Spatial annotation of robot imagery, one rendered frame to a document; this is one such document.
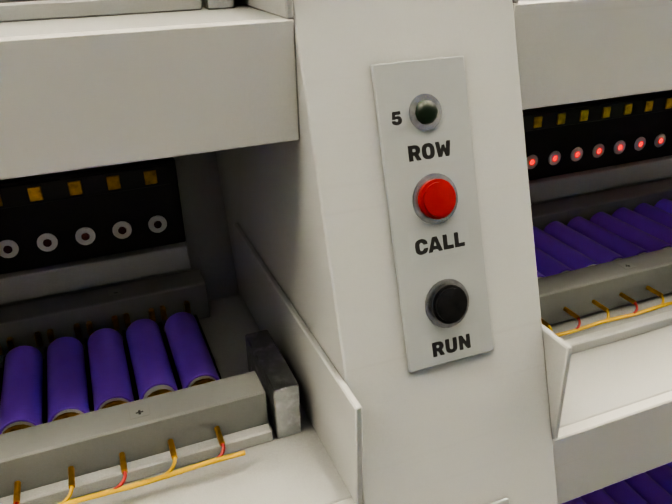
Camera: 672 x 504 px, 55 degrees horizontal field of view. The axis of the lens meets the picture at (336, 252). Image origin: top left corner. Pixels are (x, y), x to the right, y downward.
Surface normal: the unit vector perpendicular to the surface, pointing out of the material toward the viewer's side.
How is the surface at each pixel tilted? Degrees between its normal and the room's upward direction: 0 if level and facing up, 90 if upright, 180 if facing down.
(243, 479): 18
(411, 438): 90
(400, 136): 90
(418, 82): 90
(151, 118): 108
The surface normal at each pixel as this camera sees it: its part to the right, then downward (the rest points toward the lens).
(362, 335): 0.35, 0.11
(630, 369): -0.02, -0.90
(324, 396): -0.93, 0.18
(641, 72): 0.37, 0.40
